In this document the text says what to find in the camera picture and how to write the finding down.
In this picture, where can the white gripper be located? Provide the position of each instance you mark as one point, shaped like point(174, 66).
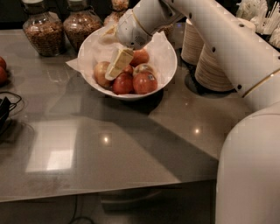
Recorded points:
point(130, 28)

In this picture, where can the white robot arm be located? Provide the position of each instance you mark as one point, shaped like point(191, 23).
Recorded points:
point(248, 179)

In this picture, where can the red apple back top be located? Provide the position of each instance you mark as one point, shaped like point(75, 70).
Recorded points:
point(140, 57)

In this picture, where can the red apple middle small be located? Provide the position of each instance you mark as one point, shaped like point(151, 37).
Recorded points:
point(128, 69)

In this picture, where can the yellowish red apple left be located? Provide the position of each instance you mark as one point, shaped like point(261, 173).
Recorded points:
point(100, 70)

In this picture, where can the pale apple behind sticker apple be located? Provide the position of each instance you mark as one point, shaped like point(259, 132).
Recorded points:
point(143, 68)

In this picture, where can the red apple front centre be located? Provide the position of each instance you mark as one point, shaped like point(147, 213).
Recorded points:
point(123, 84)

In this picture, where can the white paper bowl liner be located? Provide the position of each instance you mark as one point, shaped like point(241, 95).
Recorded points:
point(96, 49)

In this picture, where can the red apple with sticker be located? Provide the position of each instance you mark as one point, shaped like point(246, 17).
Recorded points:
point(144, 83)

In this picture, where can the white ceramic bowl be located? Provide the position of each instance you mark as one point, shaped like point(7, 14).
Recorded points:
point(166, 64)

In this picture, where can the paper bowl stack back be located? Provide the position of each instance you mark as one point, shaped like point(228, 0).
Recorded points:
point(192, 44)

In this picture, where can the red apple left edge upper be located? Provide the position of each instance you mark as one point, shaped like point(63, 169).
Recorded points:
point(3, 63)

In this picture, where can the red apple edge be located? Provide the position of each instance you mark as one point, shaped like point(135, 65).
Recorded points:
point(3, 76)
point(3, 63)

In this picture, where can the red apple left edge lower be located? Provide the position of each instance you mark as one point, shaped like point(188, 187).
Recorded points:
point(3, 76)

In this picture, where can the glass cereal jar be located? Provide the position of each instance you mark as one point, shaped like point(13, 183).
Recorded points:
point(43, 30)
point(118, 8)
point(81, 22)
point(167, 30)

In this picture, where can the glass cereal jar far left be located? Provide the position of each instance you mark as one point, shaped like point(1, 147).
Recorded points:
point(43, 30)

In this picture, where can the black mat under stacks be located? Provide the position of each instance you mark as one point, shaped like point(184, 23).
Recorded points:
point(192, 84)

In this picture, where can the white plastic cutlery bunch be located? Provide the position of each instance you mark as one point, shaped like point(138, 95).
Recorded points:
point(265, 15)

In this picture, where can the black device with cable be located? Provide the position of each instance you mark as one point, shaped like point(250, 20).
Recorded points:
point(8, 102)

